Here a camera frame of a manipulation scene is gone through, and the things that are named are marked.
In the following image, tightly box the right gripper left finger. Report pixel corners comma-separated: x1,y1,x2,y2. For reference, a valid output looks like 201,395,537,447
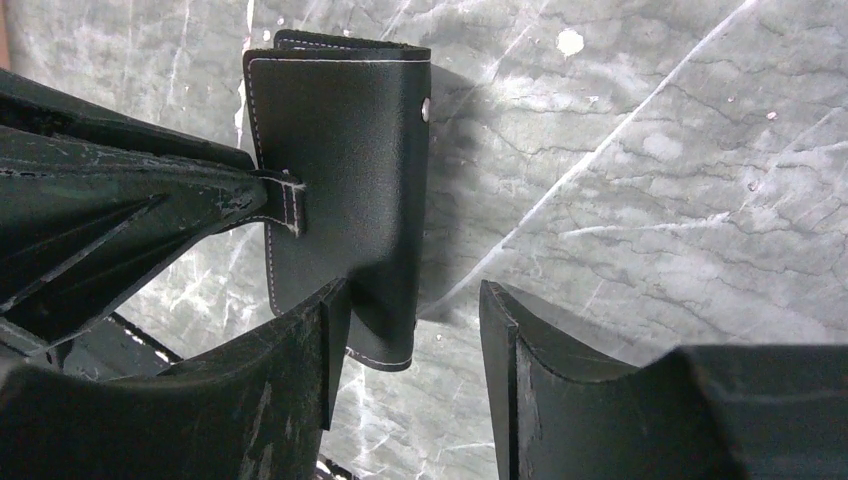
1,279,351,479

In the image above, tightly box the black card holder wallet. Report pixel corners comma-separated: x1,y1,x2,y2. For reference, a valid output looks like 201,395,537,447
243,29,431,372

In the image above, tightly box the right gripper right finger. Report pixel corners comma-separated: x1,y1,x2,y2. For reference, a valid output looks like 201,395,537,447
479,280,847,479

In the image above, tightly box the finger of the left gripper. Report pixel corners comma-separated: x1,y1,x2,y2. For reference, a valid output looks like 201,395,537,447
1,126,268,356
1,69,255,171

